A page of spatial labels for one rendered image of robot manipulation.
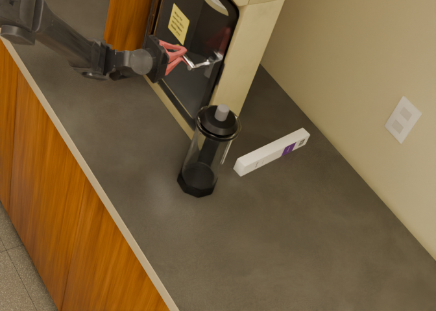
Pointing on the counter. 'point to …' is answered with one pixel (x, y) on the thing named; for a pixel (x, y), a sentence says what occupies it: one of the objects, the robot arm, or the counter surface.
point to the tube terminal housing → (241, 50)
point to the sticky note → (178, 24)
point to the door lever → (193, 63)
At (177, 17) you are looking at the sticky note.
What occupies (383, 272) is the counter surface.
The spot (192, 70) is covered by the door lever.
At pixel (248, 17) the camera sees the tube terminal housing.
